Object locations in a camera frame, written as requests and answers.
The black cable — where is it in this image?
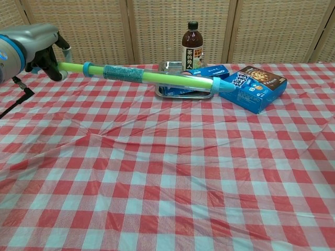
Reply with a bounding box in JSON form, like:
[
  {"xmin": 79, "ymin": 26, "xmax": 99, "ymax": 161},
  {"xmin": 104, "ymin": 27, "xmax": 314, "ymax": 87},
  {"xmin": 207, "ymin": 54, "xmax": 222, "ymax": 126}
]
[{"xmin": 0, "ymin": 76, "xmax": 35, "ymax": 120}]

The long blue Oreo box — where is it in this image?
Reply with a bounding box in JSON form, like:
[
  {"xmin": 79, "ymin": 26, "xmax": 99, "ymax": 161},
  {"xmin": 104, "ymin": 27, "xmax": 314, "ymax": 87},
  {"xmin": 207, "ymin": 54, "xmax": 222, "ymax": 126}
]
[{"xmin": 160, "ymin": 64, "xmax": 231, "ymax": 97}]

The green blue water gun toy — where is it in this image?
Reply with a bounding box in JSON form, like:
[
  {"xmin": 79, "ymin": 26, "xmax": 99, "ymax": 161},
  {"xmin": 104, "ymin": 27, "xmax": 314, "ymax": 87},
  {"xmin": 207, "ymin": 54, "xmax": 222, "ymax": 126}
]
[{"xmin": 32, "ymin": 61, "xmax": 236, "ymax": 94}]

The dark tea bottle white label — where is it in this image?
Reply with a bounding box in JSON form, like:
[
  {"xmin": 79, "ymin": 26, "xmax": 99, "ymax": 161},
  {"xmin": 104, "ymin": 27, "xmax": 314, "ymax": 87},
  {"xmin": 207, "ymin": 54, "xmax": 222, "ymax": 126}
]
[{"xmin": 181, "ymin": 20, "xmax": 205, "ymax": 71}]

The blue chocolate chip cookie box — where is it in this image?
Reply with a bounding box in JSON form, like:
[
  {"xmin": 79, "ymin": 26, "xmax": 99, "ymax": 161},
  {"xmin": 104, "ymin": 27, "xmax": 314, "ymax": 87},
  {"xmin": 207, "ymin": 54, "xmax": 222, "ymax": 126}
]
[{"xmin": 218, "ymin": 65, "xmax": 288, "ymax": 115}]

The red white checkered tablecloth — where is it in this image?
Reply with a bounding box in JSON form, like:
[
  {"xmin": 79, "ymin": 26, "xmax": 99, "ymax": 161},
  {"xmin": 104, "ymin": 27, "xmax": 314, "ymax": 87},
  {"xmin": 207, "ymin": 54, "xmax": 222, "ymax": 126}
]
[{"xmin": 0, "ymin": 62, "xmax": 335, "ymax": 251}]

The rectangular stainless steel tray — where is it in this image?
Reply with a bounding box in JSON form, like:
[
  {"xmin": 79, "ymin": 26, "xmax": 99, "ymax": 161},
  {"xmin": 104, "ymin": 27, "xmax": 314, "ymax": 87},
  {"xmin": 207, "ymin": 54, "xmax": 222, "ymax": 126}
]
[{"xmin": 154, "ymin": 61, "xmax": 216, "ymax": 100}]

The woven bamboo folding screen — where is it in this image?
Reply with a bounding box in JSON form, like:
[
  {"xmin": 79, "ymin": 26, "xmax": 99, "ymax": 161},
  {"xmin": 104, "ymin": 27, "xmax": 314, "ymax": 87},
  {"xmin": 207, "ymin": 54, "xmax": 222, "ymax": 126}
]
[{"xmin": 0, "ymin": 0, "xmax": 335, "ymax": 75}]

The grey black left robot hand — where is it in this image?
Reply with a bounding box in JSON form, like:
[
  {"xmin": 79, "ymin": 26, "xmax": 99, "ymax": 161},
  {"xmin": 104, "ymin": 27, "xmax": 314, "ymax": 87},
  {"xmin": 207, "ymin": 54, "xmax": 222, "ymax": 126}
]
[{"xmin": 10, "ymin": 23, "xmax": 72, "ymax": 82}]

